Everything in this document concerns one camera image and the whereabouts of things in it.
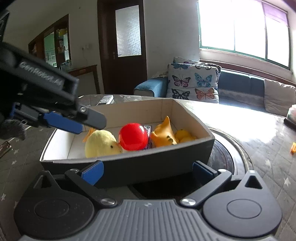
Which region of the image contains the purple keychain pouch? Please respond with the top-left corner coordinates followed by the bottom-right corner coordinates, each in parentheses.
top-left (144, 125), bottom-right (152, 150)

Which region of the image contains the grey knitted gloved hand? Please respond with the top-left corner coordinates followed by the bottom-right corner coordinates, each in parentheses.
top-left (0, 120), bottom-right (27, 141)

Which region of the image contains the remote control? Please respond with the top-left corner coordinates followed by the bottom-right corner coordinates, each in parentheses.
top-left (96, 95), bottom-right (114, 106)

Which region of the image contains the round induction cooktop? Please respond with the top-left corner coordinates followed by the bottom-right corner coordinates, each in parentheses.
top-left (127, 128), bottom-right (253, 200)

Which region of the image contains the yellow plush chick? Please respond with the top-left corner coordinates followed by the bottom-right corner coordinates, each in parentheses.
top-left (83, 128), bottom-right (122, 158)

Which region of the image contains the small yellow toy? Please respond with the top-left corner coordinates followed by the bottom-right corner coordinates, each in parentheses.
top-left (175, 129), bottom-right (197, 143)

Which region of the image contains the wooden cabinet shelf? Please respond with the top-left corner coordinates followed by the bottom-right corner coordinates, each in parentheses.
top-left (28, 15), bottom-right (100, 94)

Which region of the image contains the red ball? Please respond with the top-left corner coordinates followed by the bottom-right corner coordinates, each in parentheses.
top-left (118, 123), bottom-right (148, 151)

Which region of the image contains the blue sofa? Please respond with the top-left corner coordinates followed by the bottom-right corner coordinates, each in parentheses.
top-left (133, 69), bottom-right (296, 114)

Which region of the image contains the butterfly print pillow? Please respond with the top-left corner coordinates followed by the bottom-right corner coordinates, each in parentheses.
top-left (166, 60), bottom-right (221, 103)

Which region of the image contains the small orange toy block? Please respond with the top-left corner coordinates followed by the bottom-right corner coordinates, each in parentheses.
top-left (290, 142), bottom-right (296, 155)

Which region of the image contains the brown wooden door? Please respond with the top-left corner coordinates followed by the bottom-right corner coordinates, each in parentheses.
top-left (97, 1), bottom-right (147, 94)

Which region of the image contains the clear plastic container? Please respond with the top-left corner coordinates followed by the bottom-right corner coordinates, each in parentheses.
top-left (283, 105), bottom-right (296, 130)

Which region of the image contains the beige cushion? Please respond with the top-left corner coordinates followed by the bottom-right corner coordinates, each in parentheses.
top-left (264, 79), bottom-right (295, 116)

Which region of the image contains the window with green frame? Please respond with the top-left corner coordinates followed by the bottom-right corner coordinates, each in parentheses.
top-left (197, 1), bottom-right (291, 69)

